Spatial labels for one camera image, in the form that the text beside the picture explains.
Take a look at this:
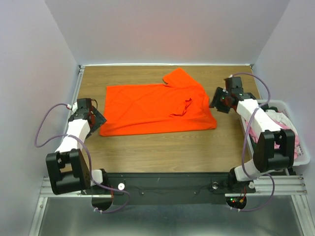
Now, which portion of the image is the orange t shirt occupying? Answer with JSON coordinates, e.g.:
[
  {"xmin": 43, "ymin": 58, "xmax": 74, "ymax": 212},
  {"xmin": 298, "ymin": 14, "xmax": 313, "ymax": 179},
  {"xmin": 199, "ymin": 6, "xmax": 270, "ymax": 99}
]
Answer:
[{"xmin": 99, "ymin": 68, "xmax": 217, "ymax": 137}]

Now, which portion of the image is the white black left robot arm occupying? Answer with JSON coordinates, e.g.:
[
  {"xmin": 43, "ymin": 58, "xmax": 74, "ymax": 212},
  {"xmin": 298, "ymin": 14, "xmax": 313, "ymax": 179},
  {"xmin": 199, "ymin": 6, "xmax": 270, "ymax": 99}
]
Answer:
[{"xmin": 46, "ymin": 106, "xmax": 106, "ymax": 195}]

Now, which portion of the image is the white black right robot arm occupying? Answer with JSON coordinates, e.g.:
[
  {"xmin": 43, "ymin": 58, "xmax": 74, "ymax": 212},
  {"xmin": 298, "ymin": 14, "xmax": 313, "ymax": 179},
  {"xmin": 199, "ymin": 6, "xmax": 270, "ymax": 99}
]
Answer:
[{"xmin": 209, "ymin": 87, "xmax": 295, "ymax": 192}]

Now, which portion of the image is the white garment in basket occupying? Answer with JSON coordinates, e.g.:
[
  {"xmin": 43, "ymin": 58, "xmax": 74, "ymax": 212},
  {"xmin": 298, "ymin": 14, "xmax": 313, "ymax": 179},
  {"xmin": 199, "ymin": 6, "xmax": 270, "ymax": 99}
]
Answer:
[{"xmin": 265, "ymin": 110, "xmax": 297, "ymax": 133}]

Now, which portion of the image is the pink t shirt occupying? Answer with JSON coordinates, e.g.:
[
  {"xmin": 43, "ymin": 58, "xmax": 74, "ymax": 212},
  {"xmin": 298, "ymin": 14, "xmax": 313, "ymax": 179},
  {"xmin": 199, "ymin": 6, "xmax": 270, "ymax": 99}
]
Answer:
[{"xmin": 248, "ymin": 110, "xmax": 301, "ymax": 160}]

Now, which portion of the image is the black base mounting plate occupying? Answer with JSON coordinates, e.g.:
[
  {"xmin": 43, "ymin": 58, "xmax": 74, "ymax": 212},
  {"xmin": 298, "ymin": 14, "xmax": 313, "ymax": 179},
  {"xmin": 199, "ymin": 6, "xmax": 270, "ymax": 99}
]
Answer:
[{"xmin": 81, "ymin": 172, "xmax": 255, "ymax": 210}]

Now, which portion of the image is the white perforated laundry basket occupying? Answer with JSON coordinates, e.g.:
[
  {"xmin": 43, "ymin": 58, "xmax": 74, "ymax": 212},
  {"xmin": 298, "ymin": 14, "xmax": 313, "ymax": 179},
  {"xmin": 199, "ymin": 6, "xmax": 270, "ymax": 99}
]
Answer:
[{"xmin": 239, "ymin": 100, "xmax": 310, "ymax": 166}]

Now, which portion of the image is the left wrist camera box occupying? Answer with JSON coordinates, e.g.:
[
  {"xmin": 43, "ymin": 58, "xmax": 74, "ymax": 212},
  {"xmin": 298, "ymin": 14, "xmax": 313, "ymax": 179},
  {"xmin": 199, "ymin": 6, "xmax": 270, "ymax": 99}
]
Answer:
[{"xmin": 66, "ymin": 98, "xmax": 93, "ymax": 112}]

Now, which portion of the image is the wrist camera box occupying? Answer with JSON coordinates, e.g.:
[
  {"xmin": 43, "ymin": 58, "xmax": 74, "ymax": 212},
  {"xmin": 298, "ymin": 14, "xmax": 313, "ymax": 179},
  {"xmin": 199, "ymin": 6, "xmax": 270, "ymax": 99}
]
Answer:
[
  {"xmin": 66, "ymin": 98, "xmax": 93, "ymax": 112},
  {"xmin": 224, "ymin": 77, "xmax": 244, "ymax": 94}
]

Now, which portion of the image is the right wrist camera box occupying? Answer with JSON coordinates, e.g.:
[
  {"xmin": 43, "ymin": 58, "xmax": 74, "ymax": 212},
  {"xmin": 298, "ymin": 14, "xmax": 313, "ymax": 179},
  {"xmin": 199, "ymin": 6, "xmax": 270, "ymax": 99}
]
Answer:
[{"xmin": 224, "ymin": 77, "xmax": 244, "ymax": 94}]

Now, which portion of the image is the aluminium frame rail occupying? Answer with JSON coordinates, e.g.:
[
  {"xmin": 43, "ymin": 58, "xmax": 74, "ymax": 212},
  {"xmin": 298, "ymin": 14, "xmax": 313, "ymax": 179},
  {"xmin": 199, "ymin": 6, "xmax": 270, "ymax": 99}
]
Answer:
[{"xmin": 39, "ymin": 176, "xmax": 308, "ymax": 198}]

